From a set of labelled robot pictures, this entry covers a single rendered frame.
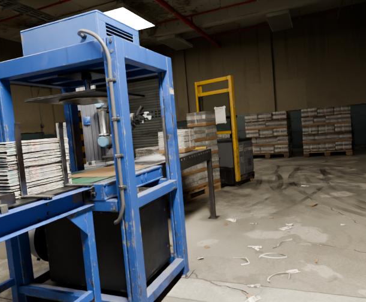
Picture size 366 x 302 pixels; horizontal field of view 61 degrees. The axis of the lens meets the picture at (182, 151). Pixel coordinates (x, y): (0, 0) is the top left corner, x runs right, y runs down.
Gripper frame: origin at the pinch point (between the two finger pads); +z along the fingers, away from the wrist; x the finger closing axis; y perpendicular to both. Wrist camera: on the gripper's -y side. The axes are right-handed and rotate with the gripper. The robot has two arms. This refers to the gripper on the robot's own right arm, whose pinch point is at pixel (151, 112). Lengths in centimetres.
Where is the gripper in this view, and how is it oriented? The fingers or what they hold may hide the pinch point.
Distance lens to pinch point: 324.6
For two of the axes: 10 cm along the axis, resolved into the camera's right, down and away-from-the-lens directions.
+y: 0.5, 10.0, -0.6
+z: 9.6, -0.6, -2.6
